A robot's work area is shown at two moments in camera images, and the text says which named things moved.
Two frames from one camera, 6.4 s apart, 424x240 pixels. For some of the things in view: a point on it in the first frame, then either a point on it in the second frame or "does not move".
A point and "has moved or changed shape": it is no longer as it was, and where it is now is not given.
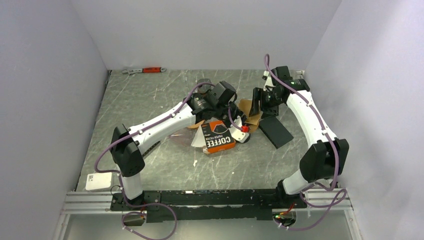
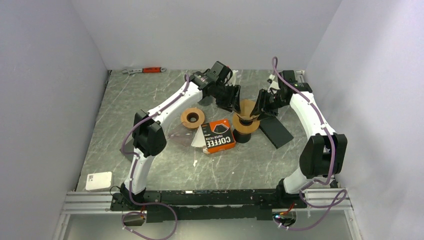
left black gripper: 239,117 to 226,105
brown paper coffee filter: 252,121 has moved or changed shape
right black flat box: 275,131 does not move
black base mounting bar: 230,204 does not move
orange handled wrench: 145,70 does not move
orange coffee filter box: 217,137 does not move
